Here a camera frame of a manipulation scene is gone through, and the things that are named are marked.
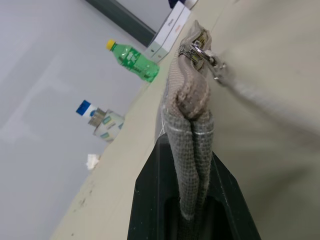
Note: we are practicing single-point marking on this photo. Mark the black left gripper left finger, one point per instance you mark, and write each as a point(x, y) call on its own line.
point(150, 200)

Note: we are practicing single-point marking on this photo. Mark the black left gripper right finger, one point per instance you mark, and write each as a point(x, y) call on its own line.
point(225, 200)

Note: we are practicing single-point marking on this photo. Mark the grey grid mesh pouch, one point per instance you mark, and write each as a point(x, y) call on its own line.
point(187, 125)

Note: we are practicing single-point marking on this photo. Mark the crumpled white paper scrap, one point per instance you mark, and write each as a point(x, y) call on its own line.
point(93, 161)

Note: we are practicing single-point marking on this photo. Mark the blue capped white bottle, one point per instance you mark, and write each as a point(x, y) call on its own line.
point(102, 122)

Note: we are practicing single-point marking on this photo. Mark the green plastic soda bottle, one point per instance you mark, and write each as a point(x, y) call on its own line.
point(133, 61)

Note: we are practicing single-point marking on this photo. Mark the white cardboard box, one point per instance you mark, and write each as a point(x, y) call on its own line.
point(170, 32)

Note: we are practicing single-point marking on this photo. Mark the dark grey metal beam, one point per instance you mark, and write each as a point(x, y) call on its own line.
point(125, 17)

